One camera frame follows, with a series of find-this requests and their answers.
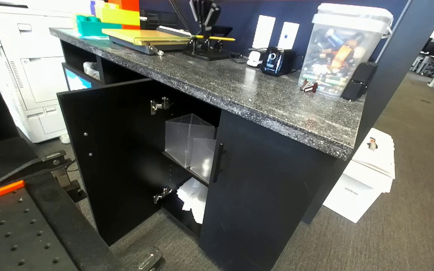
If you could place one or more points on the white wall outlet plate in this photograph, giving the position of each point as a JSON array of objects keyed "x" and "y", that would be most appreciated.
[
  {"x": 264, "y": 30},
  {"x": 288, "y": 34}
]

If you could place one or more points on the small metal door hinge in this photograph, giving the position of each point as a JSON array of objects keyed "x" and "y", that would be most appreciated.
[
  {"x": 162, "y": 194},
  {"x": 159, "y": 105}
]

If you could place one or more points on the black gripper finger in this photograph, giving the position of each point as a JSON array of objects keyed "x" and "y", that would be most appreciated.
[{"x": 195, "y": 39}]

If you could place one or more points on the clear plastic bin white lid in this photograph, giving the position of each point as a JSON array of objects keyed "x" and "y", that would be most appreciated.
[{"x": 343, "y": 45}]

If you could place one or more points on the white item in cubby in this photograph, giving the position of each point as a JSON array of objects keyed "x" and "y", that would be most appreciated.
[{"x": 91, "y": 70}]

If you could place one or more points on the yellow book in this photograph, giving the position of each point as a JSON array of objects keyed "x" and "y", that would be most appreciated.
[{"x": 147, "y": 36}]

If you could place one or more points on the black closed cabinet door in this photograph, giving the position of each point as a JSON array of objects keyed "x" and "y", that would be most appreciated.
[{"x": 263, "y": 200}]

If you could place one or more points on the black tape dispenser white print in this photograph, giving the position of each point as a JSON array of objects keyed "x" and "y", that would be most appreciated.
[{"x": 276, "y": 61}]

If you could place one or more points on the black robot table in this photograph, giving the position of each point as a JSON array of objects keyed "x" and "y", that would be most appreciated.
[{"x": 11, "y": 234}]

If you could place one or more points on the teal box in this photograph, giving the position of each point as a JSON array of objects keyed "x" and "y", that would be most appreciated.
[{"x": 90, "y": 25}]

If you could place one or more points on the black open cabinet door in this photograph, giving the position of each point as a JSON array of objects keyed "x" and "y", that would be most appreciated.
[{"x": 112, "y": 150}]

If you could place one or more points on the white cabinet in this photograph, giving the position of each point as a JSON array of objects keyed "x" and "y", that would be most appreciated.
[{"x": 22, "y": 64}]

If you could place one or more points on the black cabinet with granite countertop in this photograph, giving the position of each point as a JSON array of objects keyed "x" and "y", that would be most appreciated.
[{"x": 278, "y": 120}]

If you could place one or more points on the gripper finger with silver pad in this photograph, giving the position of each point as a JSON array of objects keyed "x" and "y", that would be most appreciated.
[{"x": 212, "y": 22}]

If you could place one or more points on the small red object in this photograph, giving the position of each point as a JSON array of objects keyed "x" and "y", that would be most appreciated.
[{"x": 310, "y": 85}]

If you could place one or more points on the white cardboard box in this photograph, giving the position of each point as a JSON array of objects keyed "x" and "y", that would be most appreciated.
[{"x": 362, "y": 174}]

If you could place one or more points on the orange block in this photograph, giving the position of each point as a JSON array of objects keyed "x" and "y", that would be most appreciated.
[{"x": 127, "y": 4}]

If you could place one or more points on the black angled desk device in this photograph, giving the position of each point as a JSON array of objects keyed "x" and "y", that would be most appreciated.
[{"x": 359, "y": 79}]

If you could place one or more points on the small white desk object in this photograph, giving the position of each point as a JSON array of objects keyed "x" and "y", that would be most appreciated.
[{"x": 255, "y": 58}]

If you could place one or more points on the clear acrylic box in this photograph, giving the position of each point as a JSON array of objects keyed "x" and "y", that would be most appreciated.
[{"x": 189, "y": 144}]

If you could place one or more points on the yellow block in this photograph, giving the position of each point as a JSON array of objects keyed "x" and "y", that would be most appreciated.
[{"x": 120, "y": 15}]

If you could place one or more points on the yellow pen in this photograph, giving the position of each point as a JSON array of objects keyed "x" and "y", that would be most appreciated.
[{"x": 225, "y": 37}]

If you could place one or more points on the grey flat tray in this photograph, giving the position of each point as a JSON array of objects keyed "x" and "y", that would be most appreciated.
[{"x": 142, "y": 46}]

